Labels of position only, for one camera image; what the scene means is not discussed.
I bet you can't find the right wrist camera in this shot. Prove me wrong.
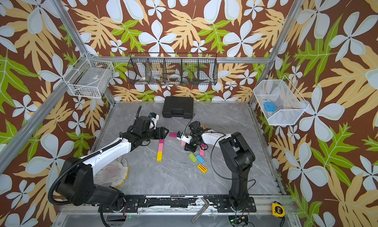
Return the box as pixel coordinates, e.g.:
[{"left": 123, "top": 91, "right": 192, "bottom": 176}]
[{"left": 176, "top": 131, "right": 192, "bottom": 144}]

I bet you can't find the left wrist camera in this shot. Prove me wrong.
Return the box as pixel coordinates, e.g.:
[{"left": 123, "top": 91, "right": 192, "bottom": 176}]
[{"left": 148, "top": 113, "right": 159, "bottom": 130}]

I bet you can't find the black plastic tool case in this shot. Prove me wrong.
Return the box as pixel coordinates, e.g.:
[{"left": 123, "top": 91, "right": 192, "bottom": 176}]
[{"left": 162, "top": 96, "right": 194, "bottom": 119}]

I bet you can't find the white work glove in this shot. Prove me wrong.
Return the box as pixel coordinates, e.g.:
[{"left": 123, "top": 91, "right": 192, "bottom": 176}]
[{"left": 94, "top": 158, "right": 130, "bottom": 188}]

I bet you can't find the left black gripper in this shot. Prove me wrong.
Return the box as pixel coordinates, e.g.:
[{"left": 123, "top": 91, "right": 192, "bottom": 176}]
[{"left": 142, "top": 126, "right": 170, "bottom": 142}]

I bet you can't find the yellow red striped block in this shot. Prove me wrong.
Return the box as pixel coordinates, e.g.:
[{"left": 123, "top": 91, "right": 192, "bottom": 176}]
[{"left": 197, "top": 164, "right": 208, "bottom": 173}]

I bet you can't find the blue object in basket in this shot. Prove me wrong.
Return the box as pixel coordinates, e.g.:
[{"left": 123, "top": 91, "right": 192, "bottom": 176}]
[{"left": 263, "top": 102, "right": 278, "bottom": 113}]

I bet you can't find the yellow tape measure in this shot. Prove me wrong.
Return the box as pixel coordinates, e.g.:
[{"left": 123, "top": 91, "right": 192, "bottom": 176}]
[{"left": 272, "top": 201, "right": 285, "bottom": 218}]

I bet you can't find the grey metal bracket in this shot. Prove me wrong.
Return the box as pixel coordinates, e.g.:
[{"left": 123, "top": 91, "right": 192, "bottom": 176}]
[{"left": 191, "top": 197, "right": 210, "bottom": 224}]

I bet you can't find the green block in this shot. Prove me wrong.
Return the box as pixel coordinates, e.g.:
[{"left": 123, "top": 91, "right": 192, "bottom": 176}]
[{"left": 188, "top": 153, "right": 197, "bottom": 163}]

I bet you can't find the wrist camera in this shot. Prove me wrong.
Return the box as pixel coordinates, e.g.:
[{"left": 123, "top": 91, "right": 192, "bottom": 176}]
[
  {"left": 148, "top": 113, "right": 159, "bottom": 130},
  {"left": 176, "top": 131, "right": 192, "bottom": 144}
]

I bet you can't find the black wire basket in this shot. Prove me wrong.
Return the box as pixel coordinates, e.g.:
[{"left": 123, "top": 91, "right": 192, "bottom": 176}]
[{"left": 126, "top": 52, "right": 219, "bottom": 85}]

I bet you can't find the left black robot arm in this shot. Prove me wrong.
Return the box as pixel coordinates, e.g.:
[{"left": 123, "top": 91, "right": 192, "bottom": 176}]
[{"left": 48, "top": 114, "right": 169, "bottom": 212}]

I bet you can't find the blue block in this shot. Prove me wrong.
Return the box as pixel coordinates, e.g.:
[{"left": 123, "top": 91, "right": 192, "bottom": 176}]
[{"left": 196, "top": 155, "right": 205, "bottom": 164}]

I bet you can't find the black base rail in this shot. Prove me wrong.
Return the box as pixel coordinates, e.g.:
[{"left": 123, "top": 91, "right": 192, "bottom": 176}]
[{"left": 99, "top": 195, "right": 257, "bottom": 214}]

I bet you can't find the white mesh basket right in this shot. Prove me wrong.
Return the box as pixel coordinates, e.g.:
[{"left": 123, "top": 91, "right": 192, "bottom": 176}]
[{"left": 254, "top": 79, "right": 309, "bottom": 126}]

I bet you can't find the white wire basket left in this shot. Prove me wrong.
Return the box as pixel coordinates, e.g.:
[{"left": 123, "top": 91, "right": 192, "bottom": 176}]
[{"left": 64, "top": 54, "right": 114, "bottom": 99}]

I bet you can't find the pink block lower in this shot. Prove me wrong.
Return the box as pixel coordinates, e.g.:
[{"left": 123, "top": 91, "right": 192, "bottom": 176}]
[{"left": 199, "top": 147, "right": 205, "bottom": 157}]

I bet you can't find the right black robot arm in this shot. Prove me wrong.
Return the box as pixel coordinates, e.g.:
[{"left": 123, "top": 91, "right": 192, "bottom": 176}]
[{"left": 176, "top": 121, "right": 257, "bottom": 213}]

